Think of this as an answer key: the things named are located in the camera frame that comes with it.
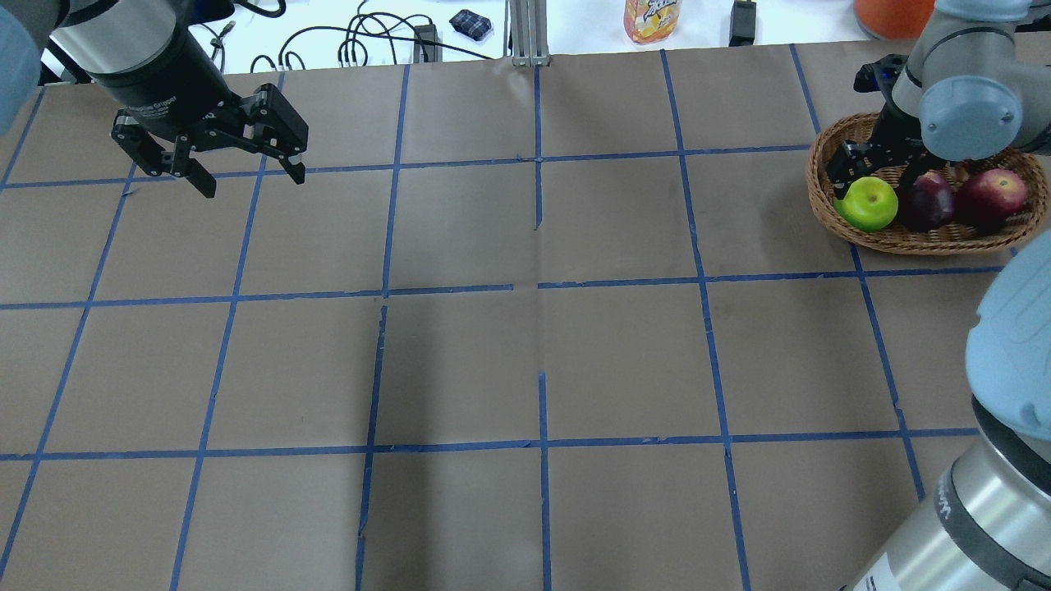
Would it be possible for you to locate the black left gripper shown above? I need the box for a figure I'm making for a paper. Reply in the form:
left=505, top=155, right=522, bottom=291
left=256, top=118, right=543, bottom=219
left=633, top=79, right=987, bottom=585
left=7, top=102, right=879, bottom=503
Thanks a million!
left=89, top=29, right=310, bottom=199

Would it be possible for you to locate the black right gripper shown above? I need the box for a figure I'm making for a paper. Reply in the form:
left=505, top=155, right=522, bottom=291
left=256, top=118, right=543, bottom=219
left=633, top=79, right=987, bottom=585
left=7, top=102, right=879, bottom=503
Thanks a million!
left=824, top=53, right=945, bottom=199

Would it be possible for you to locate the green apple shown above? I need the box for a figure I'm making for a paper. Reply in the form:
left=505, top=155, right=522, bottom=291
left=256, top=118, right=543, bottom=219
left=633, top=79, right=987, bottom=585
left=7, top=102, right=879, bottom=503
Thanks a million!
left=833, top=176, right=898, bottom=232

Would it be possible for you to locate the dark red apple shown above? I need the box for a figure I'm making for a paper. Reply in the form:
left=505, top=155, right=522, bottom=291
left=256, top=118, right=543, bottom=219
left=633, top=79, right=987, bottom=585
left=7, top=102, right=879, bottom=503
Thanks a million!
left=897, top=171, right=956, bottom=232

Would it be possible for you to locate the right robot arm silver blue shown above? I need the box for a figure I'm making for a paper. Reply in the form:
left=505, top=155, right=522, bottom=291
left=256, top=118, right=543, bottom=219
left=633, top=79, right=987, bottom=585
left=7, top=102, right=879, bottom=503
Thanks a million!
left=806, top=1, right=1049, bottom=590

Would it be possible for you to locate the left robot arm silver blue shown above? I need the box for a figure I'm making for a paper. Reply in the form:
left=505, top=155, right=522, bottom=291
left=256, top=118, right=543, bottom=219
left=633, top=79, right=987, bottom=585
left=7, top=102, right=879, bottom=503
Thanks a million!
left=1, top=1, right=309, bottom=198

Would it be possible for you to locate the brown wicker basket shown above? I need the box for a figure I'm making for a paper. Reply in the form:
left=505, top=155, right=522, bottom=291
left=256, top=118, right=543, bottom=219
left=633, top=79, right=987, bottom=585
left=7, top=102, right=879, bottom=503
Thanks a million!
left=805, top=113, right=1049, bottom=257

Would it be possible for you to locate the orange bucket grey lid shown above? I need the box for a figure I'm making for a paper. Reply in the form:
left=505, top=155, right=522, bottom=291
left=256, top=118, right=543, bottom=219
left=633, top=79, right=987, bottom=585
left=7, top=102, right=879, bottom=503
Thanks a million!
left=852, top=0, right=935, bottom=39

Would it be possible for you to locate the black power adapter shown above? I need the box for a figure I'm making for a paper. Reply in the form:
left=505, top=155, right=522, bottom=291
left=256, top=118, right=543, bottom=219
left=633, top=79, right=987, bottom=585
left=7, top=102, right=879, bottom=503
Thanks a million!
left=727, top=0, right=757, bottom=48

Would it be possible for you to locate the orange juice bottle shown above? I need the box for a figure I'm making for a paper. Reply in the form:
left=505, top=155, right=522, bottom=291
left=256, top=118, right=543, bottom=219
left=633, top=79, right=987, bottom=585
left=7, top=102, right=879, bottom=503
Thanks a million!
left=623, top=0, right=681, bottom=45

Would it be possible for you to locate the aluminium frame post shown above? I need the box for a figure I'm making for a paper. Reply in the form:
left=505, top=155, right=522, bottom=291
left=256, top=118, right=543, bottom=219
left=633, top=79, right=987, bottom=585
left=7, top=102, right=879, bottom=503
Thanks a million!
left=504, top=0, right=551, bottom=67

